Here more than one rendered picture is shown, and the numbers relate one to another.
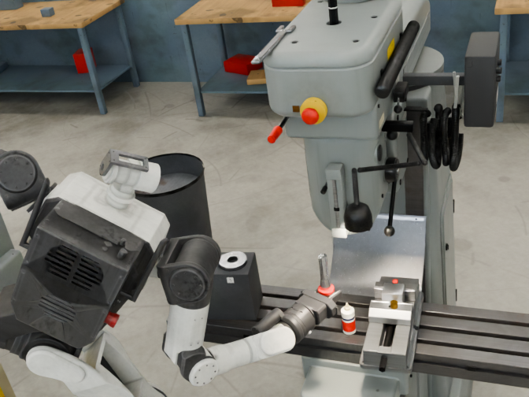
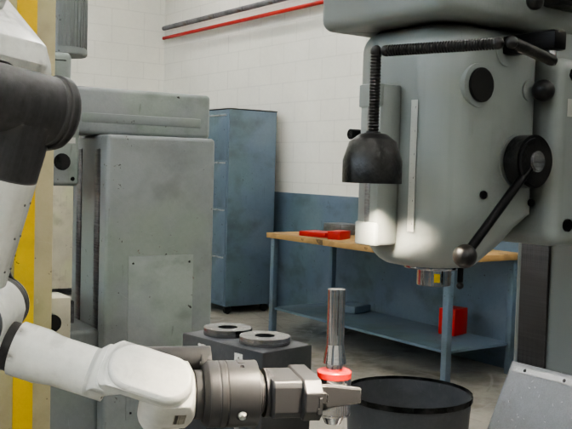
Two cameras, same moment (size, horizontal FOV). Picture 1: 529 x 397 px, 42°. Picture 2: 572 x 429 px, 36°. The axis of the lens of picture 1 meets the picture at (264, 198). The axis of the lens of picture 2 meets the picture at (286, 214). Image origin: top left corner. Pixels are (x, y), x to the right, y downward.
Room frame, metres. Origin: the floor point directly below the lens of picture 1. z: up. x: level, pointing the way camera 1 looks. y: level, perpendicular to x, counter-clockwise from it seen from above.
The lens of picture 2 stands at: (0.51, -0.68, 1.44)
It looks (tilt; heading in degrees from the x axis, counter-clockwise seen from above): 3 degrees down; 31
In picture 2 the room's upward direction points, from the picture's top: 2 degrees clockwise
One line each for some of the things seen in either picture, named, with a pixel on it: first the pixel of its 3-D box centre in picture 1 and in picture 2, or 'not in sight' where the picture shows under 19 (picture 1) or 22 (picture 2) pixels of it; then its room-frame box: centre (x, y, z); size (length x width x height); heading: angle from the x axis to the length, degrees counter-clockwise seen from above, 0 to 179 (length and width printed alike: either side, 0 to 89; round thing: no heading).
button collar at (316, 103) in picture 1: (313, 110); not in sight; (1.45, -0.14, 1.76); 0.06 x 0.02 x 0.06; 66
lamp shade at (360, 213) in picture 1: (357, 214); (372, 157); (1.46, -0.23, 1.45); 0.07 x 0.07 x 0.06
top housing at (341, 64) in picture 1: (338, 51); not in sight; (1.67, -0.24, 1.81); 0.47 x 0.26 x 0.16; 156
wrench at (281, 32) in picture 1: (272, 43); not in sight; (1.56, -0.08, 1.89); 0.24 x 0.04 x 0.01; 156
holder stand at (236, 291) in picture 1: (223, 284); (244, 386); (1.81, 0.18, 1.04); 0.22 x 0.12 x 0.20; 75
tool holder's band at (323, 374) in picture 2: (326, 288); (334, 373); (1.56, -0.13, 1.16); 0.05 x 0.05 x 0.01
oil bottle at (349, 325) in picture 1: (348, 317); not in sight; (1.61, -0.19, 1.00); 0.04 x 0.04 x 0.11
